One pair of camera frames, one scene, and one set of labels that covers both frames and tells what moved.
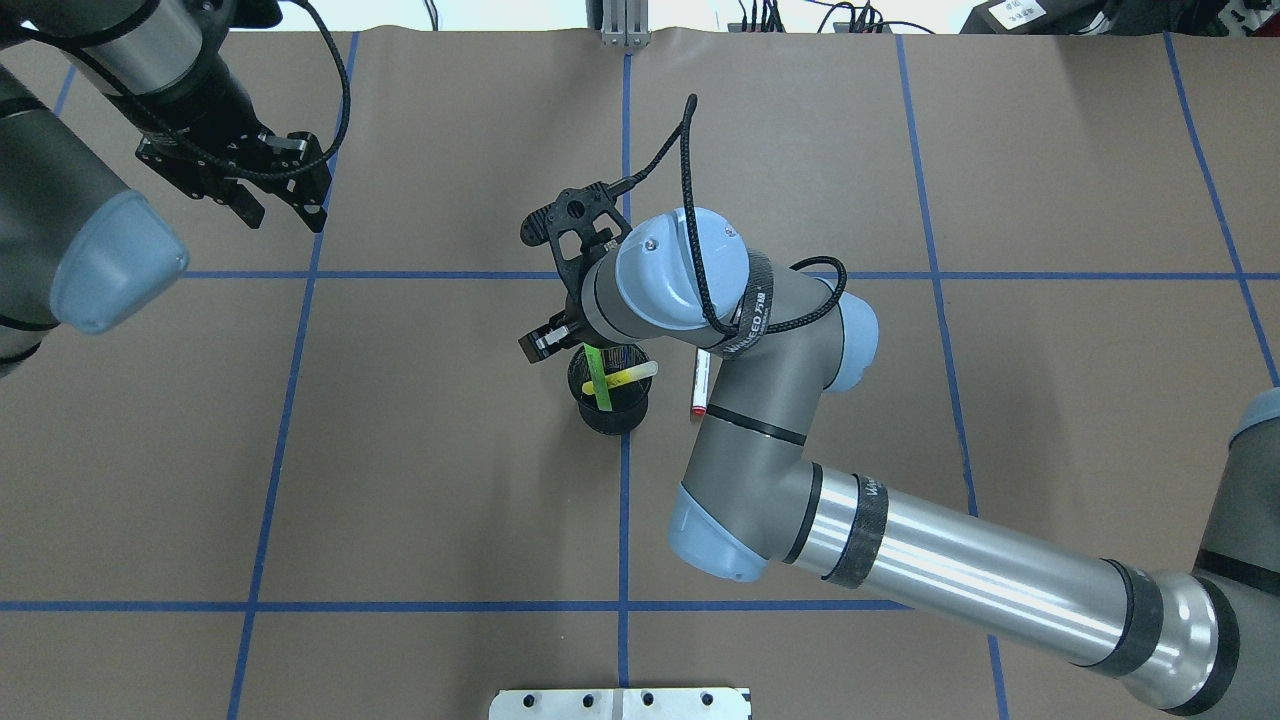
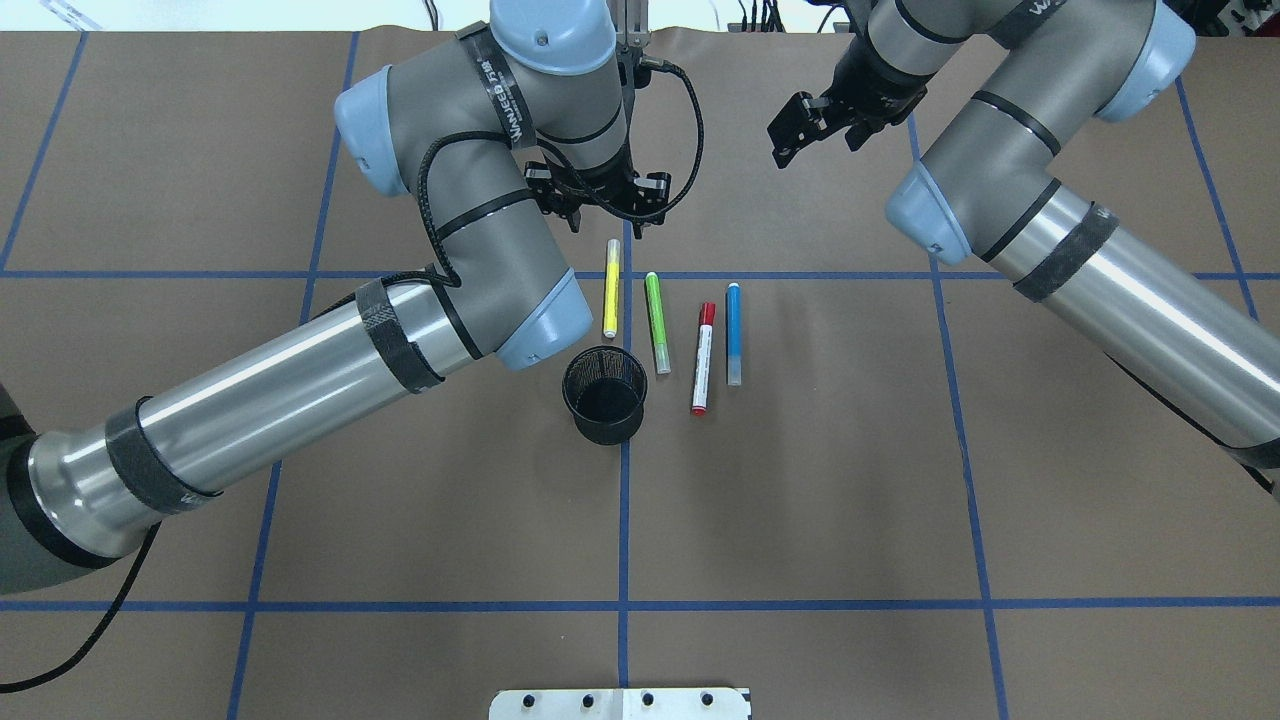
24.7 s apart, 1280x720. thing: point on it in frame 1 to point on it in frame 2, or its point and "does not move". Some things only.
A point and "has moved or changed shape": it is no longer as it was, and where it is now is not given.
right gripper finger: [307, 197] to [801, 121]
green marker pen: [601, 388] has moved or changed shape
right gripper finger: [241, 201] to [859, 132]
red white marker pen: [701, 383] does not move
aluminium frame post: [625, 23] does not move
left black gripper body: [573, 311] to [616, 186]
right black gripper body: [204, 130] to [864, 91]
